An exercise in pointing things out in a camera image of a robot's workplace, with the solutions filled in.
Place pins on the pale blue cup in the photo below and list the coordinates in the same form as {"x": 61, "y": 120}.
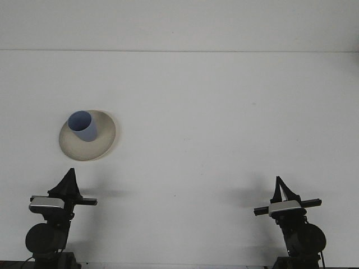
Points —
{"x": 87, "y": 134}

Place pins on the pale round plate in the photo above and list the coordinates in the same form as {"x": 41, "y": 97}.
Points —
{"x": 84, "y": 151}

